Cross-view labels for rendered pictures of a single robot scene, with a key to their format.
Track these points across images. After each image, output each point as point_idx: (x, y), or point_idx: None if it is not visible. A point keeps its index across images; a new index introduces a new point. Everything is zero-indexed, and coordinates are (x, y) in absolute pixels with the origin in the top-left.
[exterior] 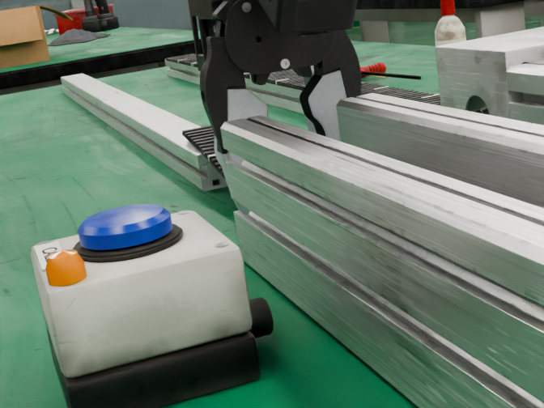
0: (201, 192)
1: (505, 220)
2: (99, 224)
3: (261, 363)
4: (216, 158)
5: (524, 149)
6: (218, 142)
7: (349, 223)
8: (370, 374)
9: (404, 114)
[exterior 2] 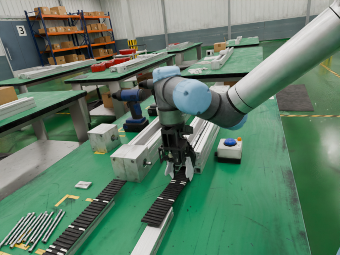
0: (174, 215)
1: None
2: (233, 139)
3: None
4: (188, 177)
5: (194, 128)
6: (195, 163)
7: (210, 135)
8: (212, 148)
9: None
